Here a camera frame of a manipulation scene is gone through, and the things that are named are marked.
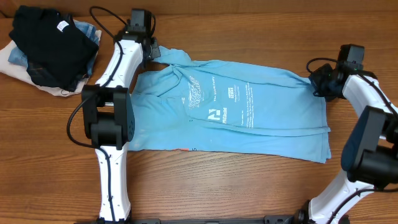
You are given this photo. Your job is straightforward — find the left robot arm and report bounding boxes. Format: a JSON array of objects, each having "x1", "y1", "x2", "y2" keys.
[{"x1": 81, "y1": 9, "x2": 160, "y2": 223}]

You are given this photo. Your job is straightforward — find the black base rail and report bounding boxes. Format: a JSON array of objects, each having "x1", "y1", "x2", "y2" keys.
[{"x1": 130, "y1": 215, "x2": 294, "y2": 224}]

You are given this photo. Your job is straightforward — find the beige folded garment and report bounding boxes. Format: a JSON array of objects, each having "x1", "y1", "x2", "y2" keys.
[{"x1": 0, "y1": 40, "x2": 89, "y2": 97}]

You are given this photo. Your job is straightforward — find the black folded shirt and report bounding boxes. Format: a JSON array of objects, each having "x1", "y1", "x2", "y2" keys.
[{"x1": 9, "y1": 6, "x2": 99, "y2": 91}]

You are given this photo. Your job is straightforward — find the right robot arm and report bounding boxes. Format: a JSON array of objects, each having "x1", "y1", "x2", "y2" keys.
[{"x1": 286, "y1": 44, "x2": 397, "y2": 224}]

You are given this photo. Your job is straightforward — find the light blue printed t-shirt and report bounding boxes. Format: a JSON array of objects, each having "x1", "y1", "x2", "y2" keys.
[{"x1": 129, "y1": 47, "x2": 331, "y2": 163}]

